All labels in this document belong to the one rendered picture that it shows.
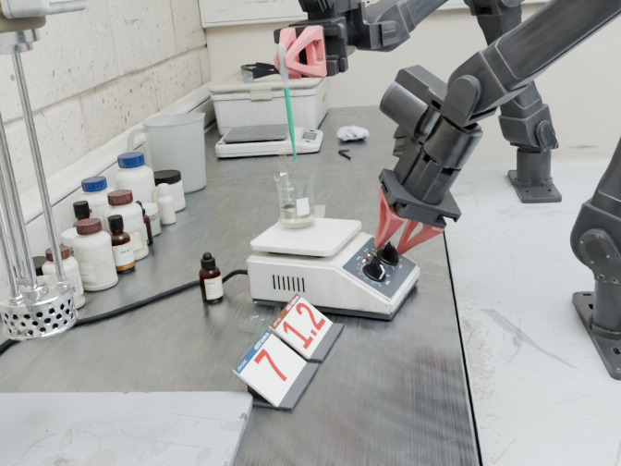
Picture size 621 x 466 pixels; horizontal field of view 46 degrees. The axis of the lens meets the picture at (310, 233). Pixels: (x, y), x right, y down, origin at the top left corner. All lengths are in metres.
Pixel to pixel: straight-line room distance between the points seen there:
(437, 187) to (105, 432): 0.47
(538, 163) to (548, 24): 0.62
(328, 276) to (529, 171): 0.60
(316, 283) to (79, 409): 0.32
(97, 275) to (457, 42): 1.57
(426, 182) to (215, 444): 0.41
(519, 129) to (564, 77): 1.09
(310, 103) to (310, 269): 1.14
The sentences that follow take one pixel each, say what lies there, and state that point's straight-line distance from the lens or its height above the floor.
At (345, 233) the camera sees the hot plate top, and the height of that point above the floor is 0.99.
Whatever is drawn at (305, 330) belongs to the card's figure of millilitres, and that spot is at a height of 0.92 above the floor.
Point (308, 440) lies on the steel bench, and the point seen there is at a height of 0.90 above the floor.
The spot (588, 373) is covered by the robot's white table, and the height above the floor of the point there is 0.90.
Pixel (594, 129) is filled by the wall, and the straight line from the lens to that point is 2.52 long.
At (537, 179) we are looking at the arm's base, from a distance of 1.43.
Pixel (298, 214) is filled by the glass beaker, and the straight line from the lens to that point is 0.99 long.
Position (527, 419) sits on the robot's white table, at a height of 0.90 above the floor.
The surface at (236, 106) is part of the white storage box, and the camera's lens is 2.08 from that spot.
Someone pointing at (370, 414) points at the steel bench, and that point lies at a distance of 0.75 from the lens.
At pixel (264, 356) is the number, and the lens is 0.81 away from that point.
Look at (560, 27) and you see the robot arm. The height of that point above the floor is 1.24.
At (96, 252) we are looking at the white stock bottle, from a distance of 1.11.
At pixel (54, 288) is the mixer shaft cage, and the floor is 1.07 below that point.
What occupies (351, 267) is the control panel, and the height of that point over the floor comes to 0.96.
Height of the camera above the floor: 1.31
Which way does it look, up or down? 19 degrees down
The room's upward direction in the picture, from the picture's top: 5 degrees counter-clockwise
